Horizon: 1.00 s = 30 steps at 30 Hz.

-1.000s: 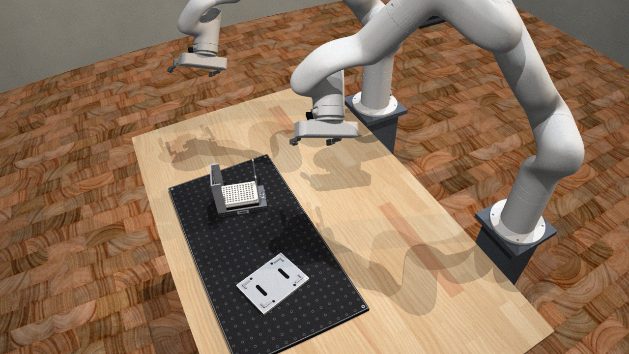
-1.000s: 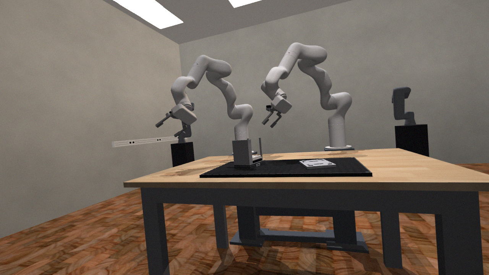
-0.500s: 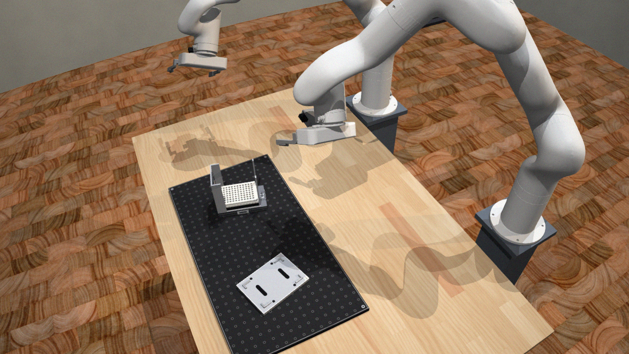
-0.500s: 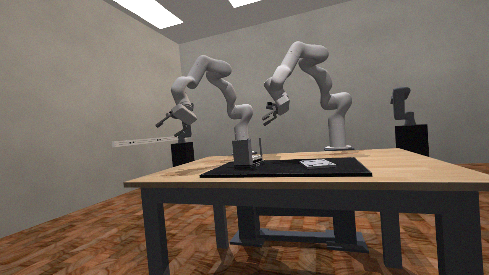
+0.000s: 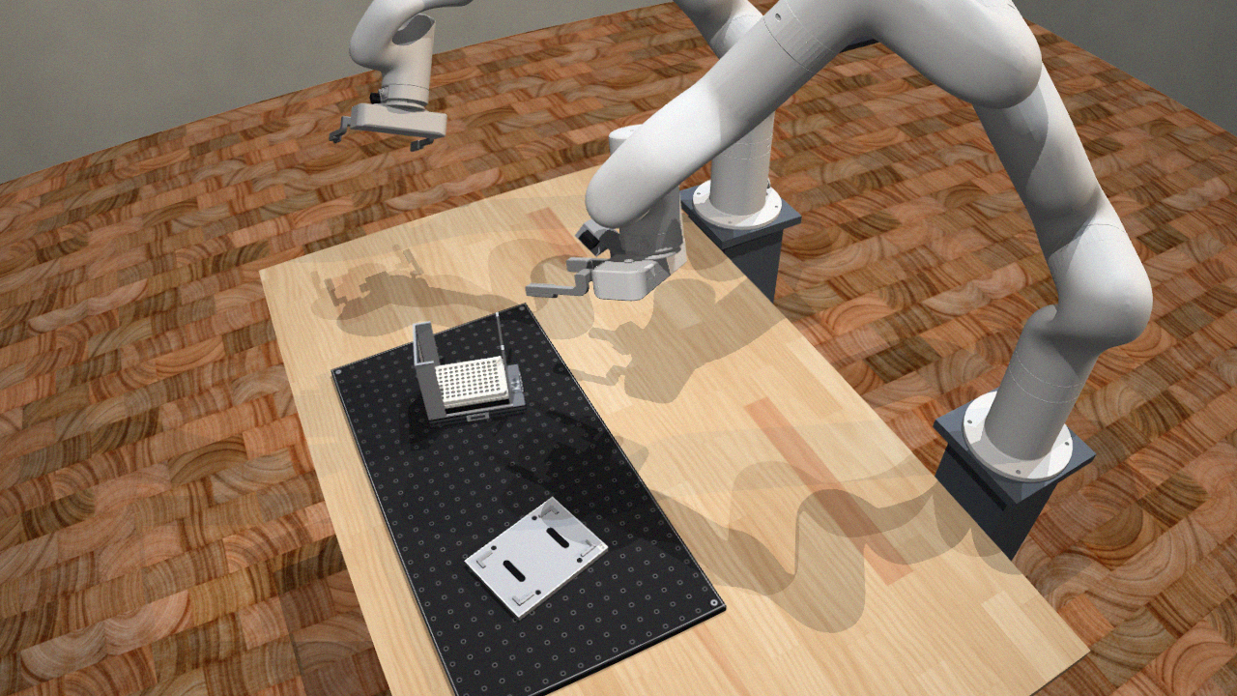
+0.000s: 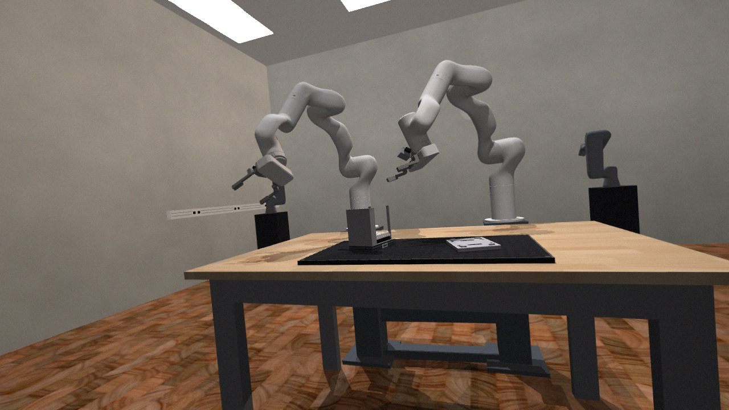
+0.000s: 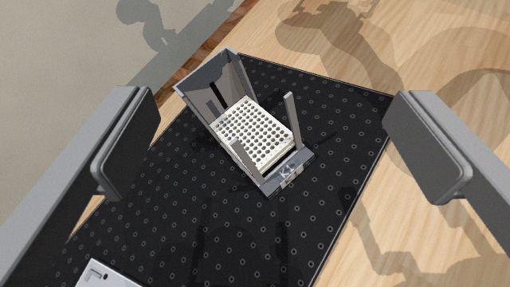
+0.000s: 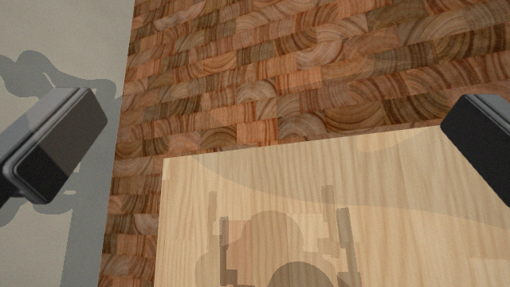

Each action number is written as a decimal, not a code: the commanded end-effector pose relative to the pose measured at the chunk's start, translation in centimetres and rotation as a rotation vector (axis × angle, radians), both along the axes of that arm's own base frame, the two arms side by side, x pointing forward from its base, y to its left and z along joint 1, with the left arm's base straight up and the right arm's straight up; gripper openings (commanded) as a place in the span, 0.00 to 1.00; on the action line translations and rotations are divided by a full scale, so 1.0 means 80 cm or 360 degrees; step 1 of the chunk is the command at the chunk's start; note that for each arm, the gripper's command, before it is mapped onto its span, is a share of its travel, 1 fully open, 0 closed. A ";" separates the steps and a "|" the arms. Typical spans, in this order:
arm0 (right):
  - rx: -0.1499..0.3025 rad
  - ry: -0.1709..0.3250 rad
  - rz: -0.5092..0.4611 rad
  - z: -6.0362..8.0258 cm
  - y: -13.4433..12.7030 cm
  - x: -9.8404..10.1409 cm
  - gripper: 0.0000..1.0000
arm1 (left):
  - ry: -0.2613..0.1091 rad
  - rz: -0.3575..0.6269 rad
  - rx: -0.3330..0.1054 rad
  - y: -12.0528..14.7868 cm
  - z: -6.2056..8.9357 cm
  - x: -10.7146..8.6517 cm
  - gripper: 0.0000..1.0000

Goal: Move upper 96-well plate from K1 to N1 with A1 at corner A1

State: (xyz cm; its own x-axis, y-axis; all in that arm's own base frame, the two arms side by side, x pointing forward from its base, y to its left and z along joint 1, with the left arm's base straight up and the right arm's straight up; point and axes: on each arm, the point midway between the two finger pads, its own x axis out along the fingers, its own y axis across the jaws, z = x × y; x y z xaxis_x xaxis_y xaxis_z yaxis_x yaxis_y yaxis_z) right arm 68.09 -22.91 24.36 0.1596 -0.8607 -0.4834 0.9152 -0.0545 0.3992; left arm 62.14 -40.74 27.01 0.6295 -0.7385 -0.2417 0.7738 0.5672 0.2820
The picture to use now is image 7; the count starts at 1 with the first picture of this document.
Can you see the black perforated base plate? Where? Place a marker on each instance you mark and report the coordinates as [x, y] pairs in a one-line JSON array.
[[194, 218]]

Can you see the white rectangular plate nest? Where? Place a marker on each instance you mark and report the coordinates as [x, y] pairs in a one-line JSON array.
[[100, 274]]

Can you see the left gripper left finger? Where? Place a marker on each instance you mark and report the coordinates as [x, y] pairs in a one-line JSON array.
[[103, 158]]

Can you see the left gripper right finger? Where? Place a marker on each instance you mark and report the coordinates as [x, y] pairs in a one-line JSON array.
[[448, 160]]

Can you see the white well plate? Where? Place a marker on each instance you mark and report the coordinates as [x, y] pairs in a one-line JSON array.
[[263, 137]]

